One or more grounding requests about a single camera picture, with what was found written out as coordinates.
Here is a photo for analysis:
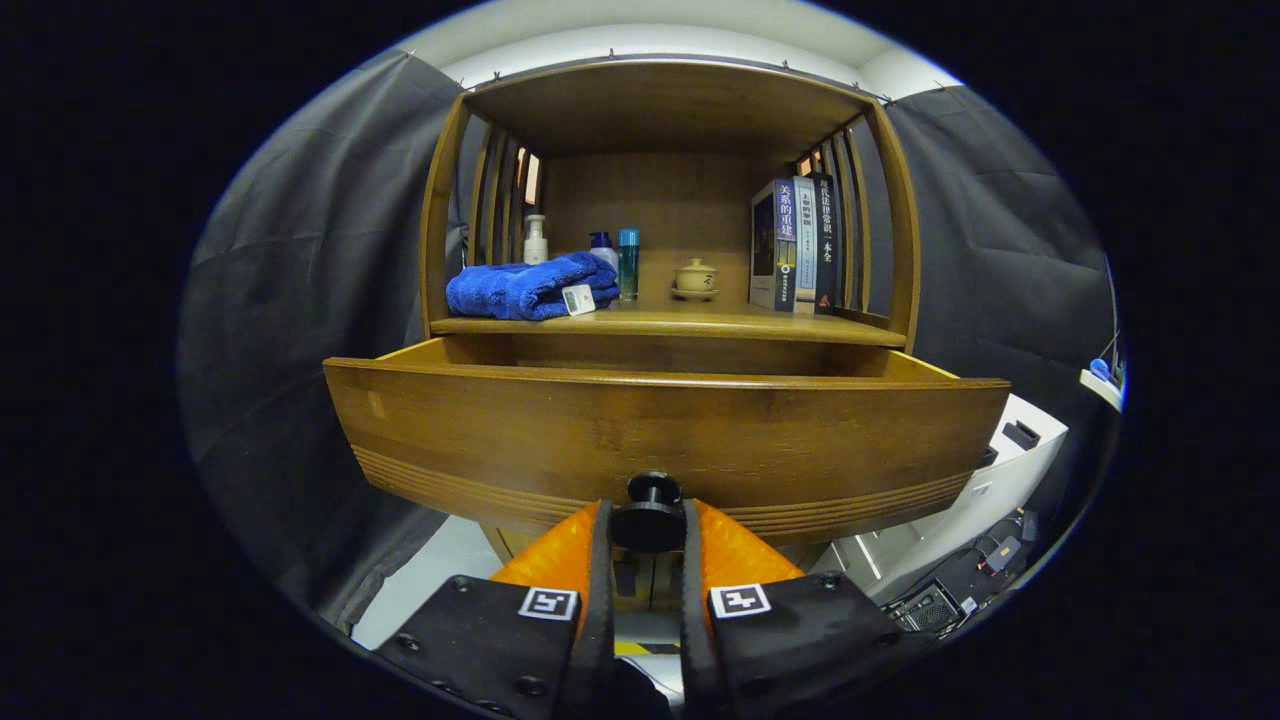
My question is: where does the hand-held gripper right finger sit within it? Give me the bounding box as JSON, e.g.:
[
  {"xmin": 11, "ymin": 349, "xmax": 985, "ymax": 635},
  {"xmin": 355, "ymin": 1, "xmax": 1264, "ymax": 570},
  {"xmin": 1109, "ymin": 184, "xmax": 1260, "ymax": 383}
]
[{"xmin": 682, "ymin": 498, "xmax": 936, "ymax": 720}]

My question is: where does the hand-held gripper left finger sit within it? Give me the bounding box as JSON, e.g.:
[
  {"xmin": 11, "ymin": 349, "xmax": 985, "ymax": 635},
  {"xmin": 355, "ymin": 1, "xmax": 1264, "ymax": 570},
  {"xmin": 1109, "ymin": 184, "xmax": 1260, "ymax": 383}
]
[{"xmin": 372, "ymin": 498, "xmax": 617, "ymax": 720}]

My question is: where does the wooden drawer with black knob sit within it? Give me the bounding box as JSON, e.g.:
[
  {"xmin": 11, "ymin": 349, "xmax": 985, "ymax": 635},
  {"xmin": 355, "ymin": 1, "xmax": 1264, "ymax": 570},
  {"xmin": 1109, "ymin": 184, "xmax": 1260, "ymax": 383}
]
[{"xmin": 322, "ymin": 335, "xmax": 1011, "ymax": 554}]

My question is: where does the wooden cabinet door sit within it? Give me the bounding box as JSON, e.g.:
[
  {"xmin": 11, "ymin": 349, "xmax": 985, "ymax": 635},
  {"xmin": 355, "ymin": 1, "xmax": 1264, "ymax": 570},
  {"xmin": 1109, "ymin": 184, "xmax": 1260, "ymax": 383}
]
[
  {"xmin": 614, "ymin": 552, "xmax": 652, "ymax": 613},
  {"xmin": 650, "ymin": 552, "xmax": 684, "ymax": 613}
]

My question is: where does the wooden countertop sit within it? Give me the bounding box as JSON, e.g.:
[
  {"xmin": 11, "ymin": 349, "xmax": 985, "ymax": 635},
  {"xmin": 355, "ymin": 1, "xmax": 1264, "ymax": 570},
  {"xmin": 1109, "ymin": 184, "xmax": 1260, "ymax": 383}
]
[{"xmin": 430, "ymin": 298, "xmax": 909, "ymax": 349}]

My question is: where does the white drawer unit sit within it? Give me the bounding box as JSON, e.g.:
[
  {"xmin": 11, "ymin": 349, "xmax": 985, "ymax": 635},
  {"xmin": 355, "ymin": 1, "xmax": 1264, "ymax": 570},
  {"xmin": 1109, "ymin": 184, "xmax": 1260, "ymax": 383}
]
[{"xmin": 810, "ymin": 393, "xmax": 1069, "ymax": 601}]

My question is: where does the wooden cabinet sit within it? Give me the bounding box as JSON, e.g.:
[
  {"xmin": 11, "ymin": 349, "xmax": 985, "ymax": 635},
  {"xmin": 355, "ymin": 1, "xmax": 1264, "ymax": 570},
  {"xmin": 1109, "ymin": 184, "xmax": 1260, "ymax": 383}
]
[{"xmin": 418, "ymin": 58, "xmax": 921, "ymax": 621}]

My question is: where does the black electronics box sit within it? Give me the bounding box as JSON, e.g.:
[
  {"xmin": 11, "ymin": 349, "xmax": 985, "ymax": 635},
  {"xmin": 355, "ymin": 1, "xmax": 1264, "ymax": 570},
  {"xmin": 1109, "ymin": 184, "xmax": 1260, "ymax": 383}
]
[{"xmin": 885, "ymin": 508, "xmax": 1041, "ymax": 637}]

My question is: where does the blue folded towel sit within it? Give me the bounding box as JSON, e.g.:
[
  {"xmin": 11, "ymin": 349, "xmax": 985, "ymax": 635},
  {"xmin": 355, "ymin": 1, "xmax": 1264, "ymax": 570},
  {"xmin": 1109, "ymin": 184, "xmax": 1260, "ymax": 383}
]
[{"xmin": 446, "ymin": 251, "xmax": 621, "ymax": 322}]

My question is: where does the book with blue spine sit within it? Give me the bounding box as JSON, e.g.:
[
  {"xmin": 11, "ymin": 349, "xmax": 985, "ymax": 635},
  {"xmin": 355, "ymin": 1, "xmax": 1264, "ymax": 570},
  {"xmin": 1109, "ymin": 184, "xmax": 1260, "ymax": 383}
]
[{"xmin": 749, "ymin": 179, "xmax": 798, "ymax": 313}]

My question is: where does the book with black spine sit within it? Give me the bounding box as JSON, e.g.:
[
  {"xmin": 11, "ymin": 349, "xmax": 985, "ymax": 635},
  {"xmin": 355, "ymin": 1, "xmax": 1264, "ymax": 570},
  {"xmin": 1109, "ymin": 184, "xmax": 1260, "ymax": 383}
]
[{"xmin": 808, "ymin": 172, "xmax": 846, "ymax": 316}]

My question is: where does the white shelf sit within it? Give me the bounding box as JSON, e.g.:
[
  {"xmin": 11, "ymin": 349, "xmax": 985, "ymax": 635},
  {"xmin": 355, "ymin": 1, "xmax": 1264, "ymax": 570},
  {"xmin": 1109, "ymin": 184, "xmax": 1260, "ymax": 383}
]
[{"xmin": 1080, "ymin": 355, "xmax": 1126, "ymax": 411}]

